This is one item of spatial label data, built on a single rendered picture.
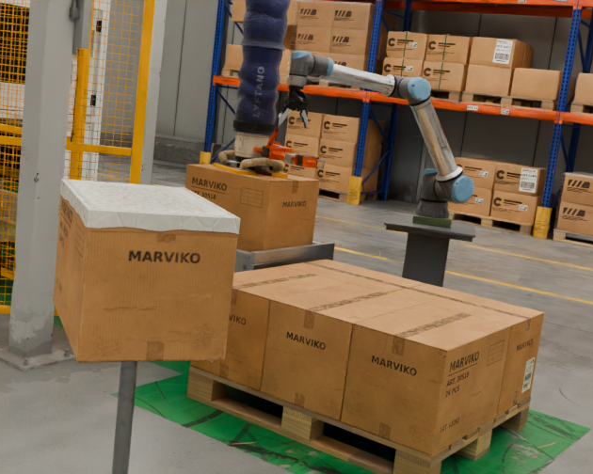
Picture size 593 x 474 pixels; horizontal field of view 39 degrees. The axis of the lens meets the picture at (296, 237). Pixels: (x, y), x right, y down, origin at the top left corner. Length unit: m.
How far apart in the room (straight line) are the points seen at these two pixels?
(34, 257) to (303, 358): 1.39
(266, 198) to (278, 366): 1.03
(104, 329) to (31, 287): 1.85
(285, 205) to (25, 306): 1.34
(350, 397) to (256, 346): 0.48
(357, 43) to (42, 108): 8.58
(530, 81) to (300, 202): 7.21
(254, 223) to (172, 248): 2.01
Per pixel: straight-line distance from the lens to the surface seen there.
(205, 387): 3.72
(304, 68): 4.08
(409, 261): 4.76
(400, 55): 11.91
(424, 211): 4.75
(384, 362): 3.15
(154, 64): 7.30
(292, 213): 4.29
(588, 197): 10.96
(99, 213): 2.15
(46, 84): 3.93
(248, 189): 4.22
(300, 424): 3.43
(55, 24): 3.95
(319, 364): 3.31
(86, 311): 2.20
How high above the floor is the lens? 1.34
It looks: 9 degrees down
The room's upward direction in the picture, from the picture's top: 7 degrees clockwise
